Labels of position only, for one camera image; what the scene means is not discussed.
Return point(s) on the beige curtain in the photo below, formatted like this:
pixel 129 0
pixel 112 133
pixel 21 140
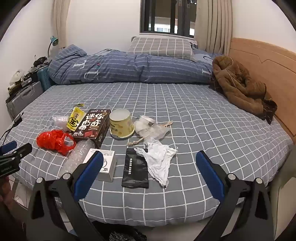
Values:
pixel 215 23
pixel 60 20

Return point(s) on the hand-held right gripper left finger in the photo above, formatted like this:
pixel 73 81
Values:
pixel 90 172

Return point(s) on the small white box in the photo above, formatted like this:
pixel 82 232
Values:
pixel 108 164

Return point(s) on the wooden headboard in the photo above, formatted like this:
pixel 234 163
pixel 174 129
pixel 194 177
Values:
pixel 275 69

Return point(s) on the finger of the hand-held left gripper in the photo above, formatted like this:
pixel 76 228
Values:
pixel 8 147
pixel 19 153

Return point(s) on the yellow paper cup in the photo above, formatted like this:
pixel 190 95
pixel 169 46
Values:
pixel 121 126

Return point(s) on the white tissue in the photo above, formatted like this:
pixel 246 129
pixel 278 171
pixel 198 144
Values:
pixel 159 160

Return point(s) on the brown padded jacket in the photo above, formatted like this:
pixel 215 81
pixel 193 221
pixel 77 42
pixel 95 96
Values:
pixel 238 85

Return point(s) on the person's left hand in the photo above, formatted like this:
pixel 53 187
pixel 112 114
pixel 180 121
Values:
pixel 5 194

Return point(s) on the clear bubble wrap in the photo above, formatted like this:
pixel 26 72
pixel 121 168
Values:
pixel 77 155

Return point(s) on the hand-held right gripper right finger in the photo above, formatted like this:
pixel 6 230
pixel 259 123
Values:
pixel 209 172

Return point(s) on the black foil packet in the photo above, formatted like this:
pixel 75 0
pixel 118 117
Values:
pixel 134 170

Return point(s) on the grey suitcase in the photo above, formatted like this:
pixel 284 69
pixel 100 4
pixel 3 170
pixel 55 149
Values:
pixel 24 97

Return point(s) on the small clear plastic wrapper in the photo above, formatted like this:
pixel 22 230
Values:
pixel 59 121

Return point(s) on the teal desk lamp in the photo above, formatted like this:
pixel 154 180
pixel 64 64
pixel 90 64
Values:
pixel 54 40

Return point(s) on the yellow snack packet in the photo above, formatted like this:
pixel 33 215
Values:
pixel 75 118

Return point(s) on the black clutter pile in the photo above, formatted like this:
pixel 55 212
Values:
pixel 41 60

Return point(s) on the black trash bag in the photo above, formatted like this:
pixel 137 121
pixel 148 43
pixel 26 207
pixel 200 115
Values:
pixel 127 236

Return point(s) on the white bedside furniture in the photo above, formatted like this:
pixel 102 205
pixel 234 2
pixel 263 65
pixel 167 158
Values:
pixel 284 190

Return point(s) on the red plastic bag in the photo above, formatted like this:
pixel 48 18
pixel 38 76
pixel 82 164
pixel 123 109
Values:
pixel 53 140

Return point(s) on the blue striped quilt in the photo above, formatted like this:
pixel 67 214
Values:
pixel 138 67

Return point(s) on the teal suitcase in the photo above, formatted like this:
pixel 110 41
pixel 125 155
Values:
pixel 44 77

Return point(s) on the dark framed window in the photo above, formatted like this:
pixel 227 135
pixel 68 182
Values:
pixel 166 18

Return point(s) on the grey checked pillow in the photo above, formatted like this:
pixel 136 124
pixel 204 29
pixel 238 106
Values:
pixel 159 47

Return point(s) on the white round object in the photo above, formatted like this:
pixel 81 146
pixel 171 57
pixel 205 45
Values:
pixel 18 76

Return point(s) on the brown chocolate biscuit box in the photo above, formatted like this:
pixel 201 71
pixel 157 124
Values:
pixel 93 127

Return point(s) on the bed with grey checked sheet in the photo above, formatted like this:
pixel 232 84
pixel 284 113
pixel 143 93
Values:
pixel 185 115

